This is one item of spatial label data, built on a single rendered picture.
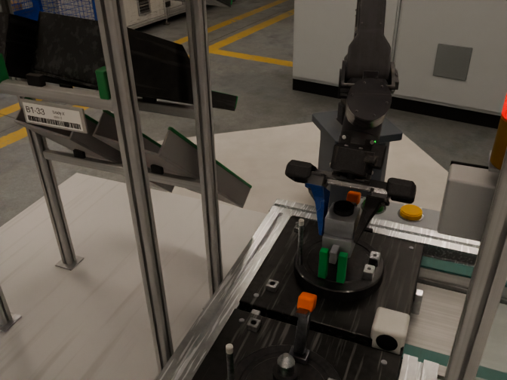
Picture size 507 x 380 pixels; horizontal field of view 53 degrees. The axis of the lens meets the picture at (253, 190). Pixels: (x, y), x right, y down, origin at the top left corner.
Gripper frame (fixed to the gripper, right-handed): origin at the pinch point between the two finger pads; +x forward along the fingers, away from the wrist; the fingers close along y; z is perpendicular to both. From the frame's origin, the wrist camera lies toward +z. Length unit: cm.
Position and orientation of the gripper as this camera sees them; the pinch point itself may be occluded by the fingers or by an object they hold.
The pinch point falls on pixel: (342, 216)
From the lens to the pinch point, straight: 76.4
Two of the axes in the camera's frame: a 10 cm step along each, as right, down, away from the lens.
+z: -3.0, -1.3, -9.4
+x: -2.2, 9.7, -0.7
